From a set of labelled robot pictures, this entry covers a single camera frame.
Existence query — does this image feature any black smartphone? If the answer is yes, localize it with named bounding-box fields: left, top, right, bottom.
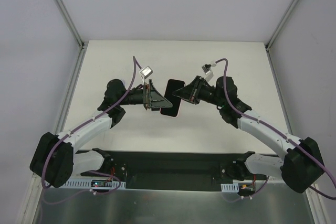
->
left=160, top=78, right=185, bottom=117

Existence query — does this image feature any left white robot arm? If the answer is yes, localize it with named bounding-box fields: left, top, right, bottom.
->
left=29, top=79, right=172, bottom=189

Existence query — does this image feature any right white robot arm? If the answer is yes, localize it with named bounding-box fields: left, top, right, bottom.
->
left=173, top=76, right=324, bottom=193

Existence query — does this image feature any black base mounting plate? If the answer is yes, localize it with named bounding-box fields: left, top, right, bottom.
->
left=78, top=148, right=287, bottom=190

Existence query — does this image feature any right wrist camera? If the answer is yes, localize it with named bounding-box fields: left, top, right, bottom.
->
left=202, top=62, right=217, bottom=82

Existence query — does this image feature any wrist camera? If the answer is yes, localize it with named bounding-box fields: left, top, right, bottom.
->
left=202, top=62, right=217, bottom=82
left=139, top=66, right=153, bottom=83

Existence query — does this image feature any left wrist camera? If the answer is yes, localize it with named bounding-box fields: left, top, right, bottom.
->
left=139, top=66, right=153, bottom=83

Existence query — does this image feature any right aluminium side rail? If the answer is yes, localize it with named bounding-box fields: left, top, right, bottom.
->
left=265, top=47, right=292, bottom=134

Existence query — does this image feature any aluminium side rail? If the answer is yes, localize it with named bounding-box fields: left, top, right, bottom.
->
left=265, top=47, right=292, bottom=134
left=51, top=41, right=89, bottom=133

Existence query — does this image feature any left aluminium side rail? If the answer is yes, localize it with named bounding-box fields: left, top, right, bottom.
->
left=51, top=41, right=89, bottom=133

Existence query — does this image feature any right white cable duct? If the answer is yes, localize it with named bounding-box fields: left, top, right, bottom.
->
left=220, top=183, right=239, bottom=193

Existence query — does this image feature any white cable duct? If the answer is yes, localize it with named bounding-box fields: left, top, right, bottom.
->
left=60, top=178, right=126, bottom=190
left=220, top=183, right=239, bottom=193

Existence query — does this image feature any left white cable duct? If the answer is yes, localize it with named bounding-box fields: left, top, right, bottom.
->
left=60, top=178, right=126, bottom=190

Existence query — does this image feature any right aluminium frame post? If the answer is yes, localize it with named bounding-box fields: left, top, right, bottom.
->
left=265, top=0, right=301, bottom=52

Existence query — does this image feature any aluminium frame post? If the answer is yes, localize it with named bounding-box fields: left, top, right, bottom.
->
left=265, top=0, right=301, bottom=52
left=54, top=0, right=85, bottom=49

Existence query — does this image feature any left aluminium frame post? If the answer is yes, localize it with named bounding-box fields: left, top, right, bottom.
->
left=54, top=0, right=85, bottom=49

